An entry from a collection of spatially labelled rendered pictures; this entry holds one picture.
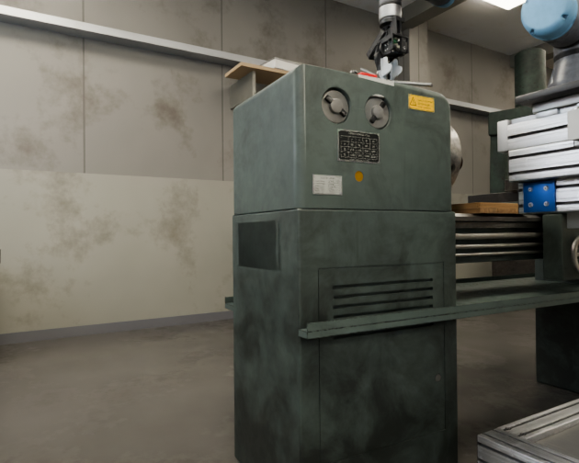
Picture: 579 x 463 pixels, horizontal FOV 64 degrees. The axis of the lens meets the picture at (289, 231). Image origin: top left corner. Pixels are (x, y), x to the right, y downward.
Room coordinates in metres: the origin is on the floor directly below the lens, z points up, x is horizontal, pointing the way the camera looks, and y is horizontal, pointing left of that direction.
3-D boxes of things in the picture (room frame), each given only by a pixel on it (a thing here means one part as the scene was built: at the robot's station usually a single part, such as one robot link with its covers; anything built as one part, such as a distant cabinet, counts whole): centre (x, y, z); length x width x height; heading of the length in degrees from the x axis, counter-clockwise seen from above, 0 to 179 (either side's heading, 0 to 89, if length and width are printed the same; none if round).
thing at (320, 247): (1.59, -0.17, 0.43); 0.60 x 0.48 x 0.86; 119
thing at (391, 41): (1.54, -0.35, 1.44); 0.09 x 0.08 x 0.12; 29
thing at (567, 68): (1.22, -0.77, 1.21); 0.15 x 0.15 x 0.10
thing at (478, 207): (1.93, -0.75, 0.89); 0.36 x 0.30 x 0.04; 29
